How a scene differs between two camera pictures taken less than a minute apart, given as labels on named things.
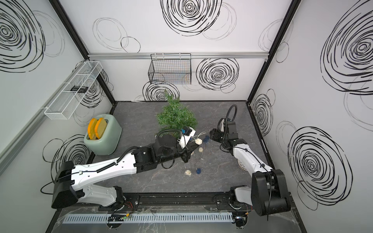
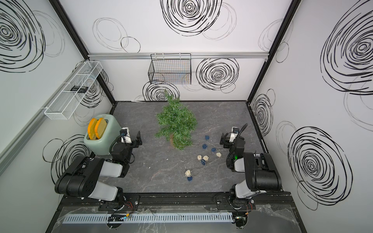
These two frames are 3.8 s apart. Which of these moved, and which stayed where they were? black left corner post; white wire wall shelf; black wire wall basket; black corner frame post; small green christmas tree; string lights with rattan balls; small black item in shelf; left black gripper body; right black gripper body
Moved: string lights with rattan balls; left black gripper body; right black gripper body
Stayed: small green christmas tree; small black item in shelf; white wire wall shelf; black corner frame post; black left corner post; black wire wall basket
